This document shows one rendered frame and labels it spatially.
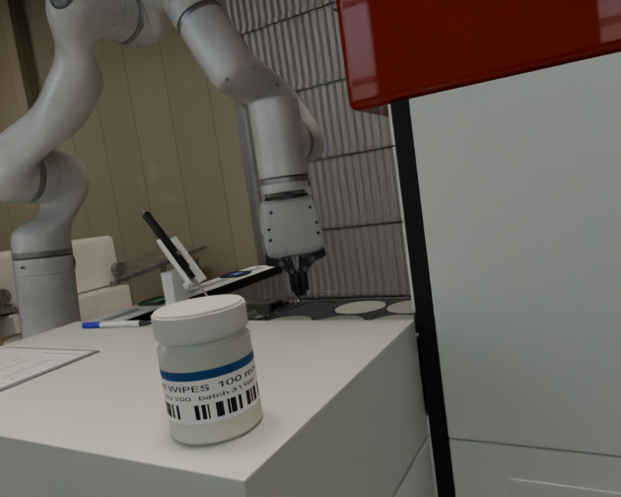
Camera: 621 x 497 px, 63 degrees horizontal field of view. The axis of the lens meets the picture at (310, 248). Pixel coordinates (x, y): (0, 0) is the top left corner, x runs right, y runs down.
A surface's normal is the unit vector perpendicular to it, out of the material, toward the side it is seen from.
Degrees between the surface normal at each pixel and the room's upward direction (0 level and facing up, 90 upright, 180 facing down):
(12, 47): 90
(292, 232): 94
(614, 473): 90
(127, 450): 0
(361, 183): 90
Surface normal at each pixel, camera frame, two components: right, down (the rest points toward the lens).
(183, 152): -0.49, 0.16
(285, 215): 0.17, 0.09
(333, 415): 0.87, -0.07
